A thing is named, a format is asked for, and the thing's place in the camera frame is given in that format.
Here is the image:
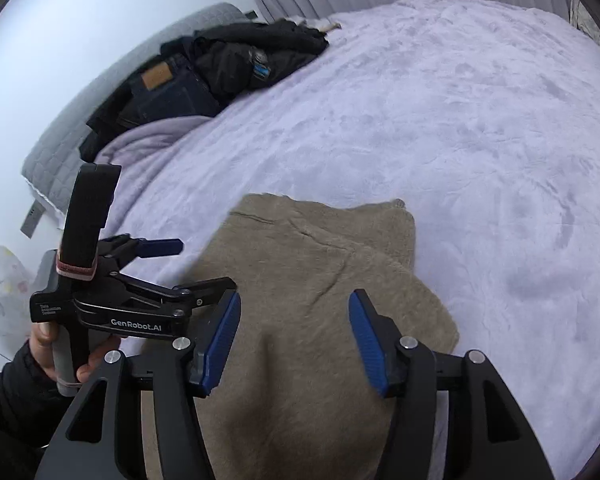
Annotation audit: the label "tan knit sweater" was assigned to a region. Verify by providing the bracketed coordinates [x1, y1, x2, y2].
[139, 193, 462, 480]

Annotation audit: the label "person's left forearm sleeve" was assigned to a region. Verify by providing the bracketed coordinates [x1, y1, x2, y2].
[0, 344, 72, 480]

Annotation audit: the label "person's left hand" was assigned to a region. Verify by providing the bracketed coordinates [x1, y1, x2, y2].
[28, 320, 124, 385]

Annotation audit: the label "floral patterned pillow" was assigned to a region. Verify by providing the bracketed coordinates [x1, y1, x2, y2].
[0, 245, 33, 337]

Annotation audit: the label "grey quilted headboard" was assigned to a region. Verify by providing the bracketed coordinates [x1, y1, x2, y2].
[21, 2, 248, 224]

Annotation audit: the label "dark blue jeans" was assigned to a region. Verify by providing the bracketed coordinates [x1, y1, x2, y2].
[79, 53, 220, 162]

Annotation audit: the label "black jacket on bed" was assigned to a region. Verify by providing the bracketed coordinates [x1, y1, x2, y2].
[160, 20, 328, 107]

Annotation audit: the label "small beige cloth item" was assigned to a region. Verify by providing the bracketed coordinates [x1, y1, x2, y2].
[288, 16, 342, 34]

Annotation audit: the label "lavender plush bed blanket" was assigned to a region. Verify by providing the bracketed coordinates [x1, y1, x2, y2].
[102, 0, 600, 479]

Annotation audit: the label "cream puffer jacket hanging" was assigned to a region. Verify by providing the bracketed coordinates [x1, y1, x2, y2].
[569, 0, 600, 47]

